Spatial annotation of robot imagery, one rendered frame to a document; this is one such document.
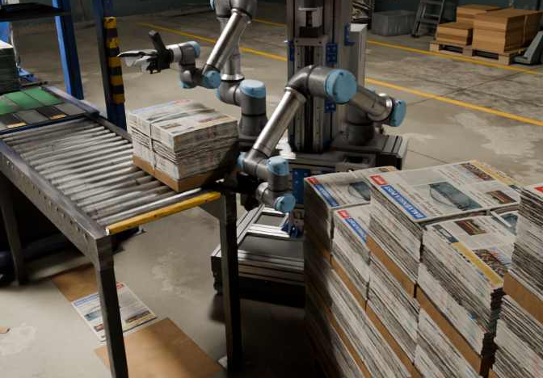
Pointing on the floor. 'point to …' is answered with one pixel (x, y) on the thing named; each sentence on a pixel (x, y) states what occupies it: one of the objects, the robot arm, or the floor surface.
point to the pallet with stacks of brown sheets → (489, 32)
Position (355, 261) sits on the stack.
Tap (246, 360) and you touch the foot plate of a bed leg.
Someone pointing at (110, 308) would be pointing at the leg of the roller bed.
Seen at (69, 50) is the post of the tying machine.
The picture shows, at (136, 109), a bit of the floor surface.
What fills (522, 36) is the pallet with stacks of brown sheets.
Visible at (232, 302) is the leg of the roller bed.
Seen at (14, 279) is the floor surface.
